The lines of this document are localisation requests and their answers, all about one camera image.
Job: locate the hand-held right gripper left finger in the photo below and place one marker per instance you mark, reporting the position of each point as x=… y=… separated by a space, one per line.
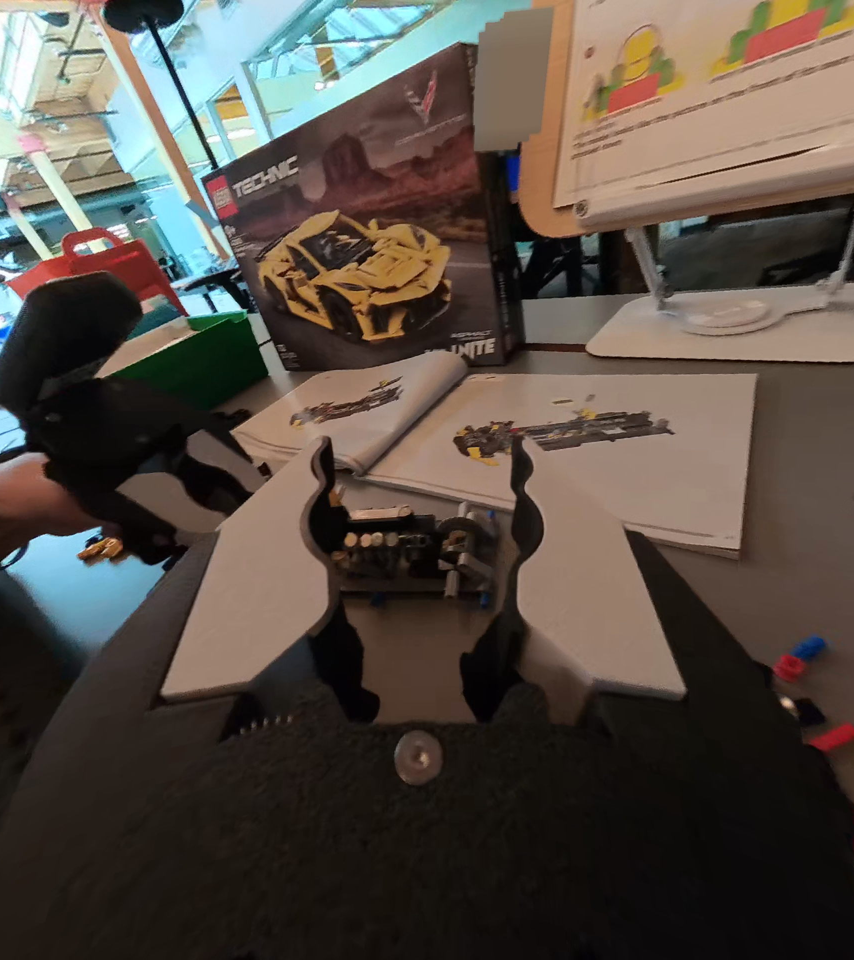
x=247 y=600

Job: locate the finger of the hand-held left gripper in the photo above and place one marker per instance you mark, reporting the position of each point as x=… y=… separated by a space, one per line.
x=172 y=506
x=228 y=454

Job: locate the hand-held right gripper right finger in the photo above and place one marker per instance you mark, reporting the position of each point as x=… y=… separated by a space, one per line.
x=599 y=607

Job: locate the lego car chassis assembly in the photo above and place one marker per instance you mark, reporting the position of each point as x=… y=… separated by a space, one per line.
x=412 y=547

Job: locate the pile of yellow lego pieces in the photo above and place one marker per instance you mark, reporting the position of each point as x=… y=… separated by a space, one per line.
x=101 y=550

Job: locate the open lego instruction booklet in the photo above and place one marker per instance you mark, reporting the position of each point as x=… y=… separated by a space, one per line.
x=622 y=465

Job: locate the pile of small lego pins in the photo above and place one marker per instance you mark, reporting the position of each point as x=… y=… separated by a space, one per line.
x=791 y=666

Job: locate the lego set box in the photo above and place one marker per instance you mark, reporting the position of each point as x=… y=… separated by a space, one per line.
x=367 y=225

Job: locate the person's left hand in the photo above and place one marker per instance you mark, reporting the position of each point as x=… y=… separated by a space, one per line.
x=7 y=510

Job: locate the green plastic bin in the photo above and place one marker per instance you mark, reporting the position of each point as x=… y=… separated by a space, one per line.
x=202 y=360

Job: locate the red carry case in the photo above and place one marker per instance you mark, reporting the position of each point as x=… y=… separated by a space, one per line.
x=119 y=262

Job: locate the printed instruction sheet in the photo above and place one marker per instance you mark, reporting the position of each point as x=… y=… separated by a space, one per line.
x=734 y=135

